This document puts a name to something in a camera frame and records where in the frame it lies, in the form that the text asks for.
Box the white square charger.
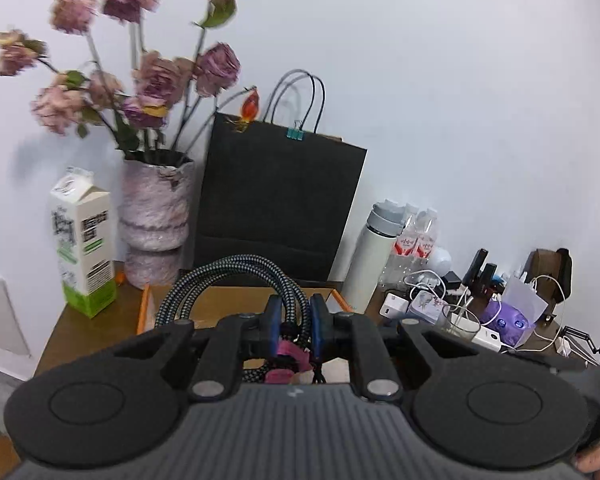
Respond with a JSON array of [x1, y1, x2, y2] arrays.
[[378, 292, 411, 320]]

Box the black white braided cable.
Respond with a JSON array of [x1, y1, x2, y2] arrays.
[[156, 254, 315, 387]]

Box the clear drinking glass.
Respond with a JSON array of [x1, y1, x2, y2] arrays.
[[439, 303, 482, 342]]

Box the black cosmetic bottles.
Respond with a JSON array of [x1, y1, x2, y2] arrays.
[[461, 248, 499, 292]]

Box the red cardboard box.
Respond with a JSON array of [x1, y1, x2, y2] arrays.
[[135, 282, 352, 377]]

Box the white round lamp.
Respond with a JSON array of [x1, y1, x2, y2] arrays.
[[426, 247, 454, 277]]

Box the white thermos grey lid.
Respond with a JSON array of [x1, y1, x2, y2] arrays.
[[340, 198, 406, 314]]

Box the mottled pink ceramic vase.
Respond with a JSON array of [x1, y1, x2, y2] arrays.
[[117, 148, 196, 291]]

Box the white power strip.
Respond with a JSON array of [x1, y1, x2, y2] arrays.
[[471, 327, 514, 354]]

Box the clear water bottle red label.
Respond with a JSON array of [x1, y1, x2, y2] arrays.
[[387, 204, 422, 293], [414, 207, 440, 266]]

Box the white paper bag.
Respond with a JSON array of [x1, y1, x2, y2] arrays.
[[501, 274, 550, 319]]

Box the small white tin box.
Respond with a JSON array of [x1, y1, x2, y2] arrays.
[[404, 290, 449, 325]]

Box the brown wooden stand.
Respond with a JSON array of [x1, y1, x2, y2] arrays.
[[522, 247, 574, 322]]

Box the dried pink flower bouquet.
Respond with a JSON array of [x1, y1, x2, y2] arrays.
[[0, 0, 274, 162]]

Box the person's right hand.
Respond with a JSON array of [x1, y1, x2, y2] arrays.
[[575, 435, 600, 477]]

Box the purple tissue packet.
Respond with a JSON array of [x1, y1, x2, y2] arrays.
[[479, 299, 537, 349]]

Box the white charging cable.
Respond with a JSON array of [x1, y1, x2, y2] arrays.
[[402, 269, 449, 307], [522, 273, 567, 354]]

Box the black paper bag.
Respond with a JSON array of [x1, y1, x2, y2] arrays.
[[192, 69, 369, 284]]

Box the orange bag ornament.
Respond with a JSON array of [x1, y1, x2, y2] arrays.
[[229, 87, 261, 134]]

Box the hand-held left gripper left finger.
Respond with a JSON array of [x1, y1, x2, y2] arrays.
[[111, 295, 284, 403]]

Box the white booklet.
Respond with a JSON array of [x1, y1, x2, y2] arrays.
[[0, 270, 32, 359]]

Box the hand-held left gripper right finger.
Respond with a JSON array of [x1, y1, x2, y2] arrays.
[[309, 293, 476, 402]]

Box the green white milk carton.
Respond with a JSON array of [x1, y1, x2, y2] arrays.
[[48, 166, 119, 320]]

